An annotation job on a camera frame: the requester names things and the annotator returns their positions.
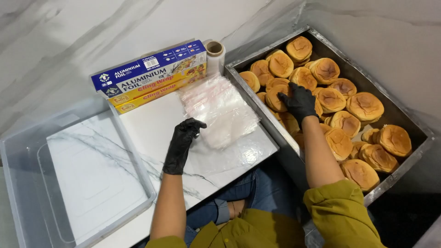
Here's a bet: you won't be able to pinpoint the pile of burger buns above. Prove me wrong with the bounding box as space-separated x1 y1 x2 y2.
239 35 413 192

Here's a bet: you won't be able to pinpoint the person's right hand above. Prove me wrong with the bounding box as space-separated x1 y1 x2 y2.
278 82 319 129

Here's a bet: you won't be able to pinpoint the yellow wrap box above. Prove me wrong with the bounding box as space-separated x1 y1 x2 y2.
115 81 193 114
107 64 207 107

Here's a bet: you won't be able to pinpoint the clear plastic film roll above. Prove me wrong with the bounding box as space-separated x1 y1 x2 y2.
203 39 227 77

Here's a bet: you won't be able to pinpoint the clear plastic storage bin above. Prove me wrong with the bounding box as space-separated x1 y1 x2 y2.
0 98 158 248

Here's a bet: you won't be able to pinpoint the person's blue jeans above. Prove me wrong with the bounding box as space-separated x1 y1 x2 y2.
184 165 304 247

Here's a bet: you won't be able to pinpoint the metal baking tray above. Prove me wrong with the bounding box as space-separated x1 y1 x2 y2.
224 26 435 207

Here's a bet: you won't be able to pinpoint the golden round bun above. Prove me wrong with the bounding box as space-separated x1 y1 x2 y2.
265 84 291 113

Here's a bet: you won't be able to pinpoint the blue foil box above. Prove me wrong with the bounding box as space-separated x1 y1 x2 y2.
90 39 207 100

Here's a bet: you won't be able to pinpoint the person's olive green shirt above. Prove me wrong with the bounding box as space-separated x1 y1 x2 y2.
145 179 388 248

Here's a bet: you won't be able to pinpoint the stack of clear zip bags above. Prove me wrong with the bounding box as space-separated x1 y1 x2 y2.
179 74 261 150

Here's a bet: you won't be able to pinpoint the person's left hand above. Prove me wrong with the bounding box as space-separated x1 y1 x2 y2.
163 118 207 175

